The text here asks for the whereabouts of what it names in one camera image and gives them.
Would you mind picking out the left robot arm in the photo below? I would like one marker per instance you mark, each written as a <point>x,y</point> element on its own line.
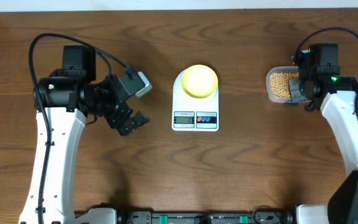
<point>68,96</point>

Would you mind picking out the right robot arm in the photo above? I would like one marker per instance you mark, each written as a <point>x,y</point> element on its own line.
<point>321,87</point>

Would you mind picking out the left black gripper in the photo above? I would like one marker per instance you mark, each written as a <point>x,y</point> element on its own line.
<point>116,119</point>

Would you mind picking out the soybeans pile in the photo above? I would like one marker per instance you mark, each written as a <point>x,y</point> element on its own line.
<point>279,83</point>

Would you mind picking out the white digital kitchen scale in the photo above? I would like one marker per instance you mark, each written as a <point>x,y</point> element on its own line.
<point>194,114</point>

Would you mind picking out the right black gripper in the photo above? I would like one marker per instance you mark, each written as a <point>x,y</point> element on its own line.
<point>295,94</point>

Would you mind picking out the pale yellow bowl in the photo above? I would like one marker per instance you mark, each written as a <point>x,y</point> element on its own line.
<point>199,81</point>

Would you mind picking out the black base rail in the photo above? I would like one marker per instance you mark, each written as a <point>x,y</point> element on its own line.
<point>197,217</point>

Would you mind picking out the clear plastic container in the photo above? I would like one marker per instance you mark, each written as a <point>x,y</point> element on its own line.
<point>296,93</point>

